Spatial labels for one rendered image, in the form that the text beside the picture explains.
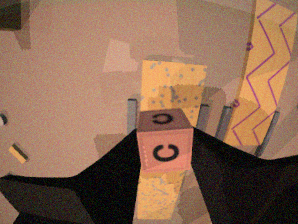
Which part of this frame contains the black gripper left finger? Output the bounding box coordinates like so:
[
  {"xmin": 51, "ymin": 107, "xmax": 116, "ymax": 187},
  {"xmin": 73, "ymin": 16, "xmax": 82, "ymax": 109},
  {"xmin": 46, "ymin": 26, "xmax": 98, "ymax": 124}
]
[{"xmin": 0, "ymin": 129, "xmax": 141, "ymax": 224}]

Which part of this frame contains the pink cube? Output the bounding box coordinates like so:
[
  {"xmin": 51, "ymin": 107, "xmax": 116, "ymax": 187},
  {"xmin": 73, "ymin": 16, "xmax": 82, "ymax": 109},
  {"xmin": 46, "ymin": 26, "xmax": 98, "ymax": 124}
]
[{"xmin": 137, "ymin": 108, "xmax": 193, "ymax": 173}]

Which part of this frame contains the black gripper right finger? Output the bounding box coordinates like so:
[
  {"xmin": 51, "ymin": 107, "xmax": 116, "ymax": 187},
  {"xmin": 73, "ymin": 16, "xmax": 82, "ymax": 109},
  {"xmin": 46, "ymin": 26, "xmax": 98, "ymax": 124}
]
[{"xmin": 190, "ymin": 125, "xmax": 298, "ymax": 224}]

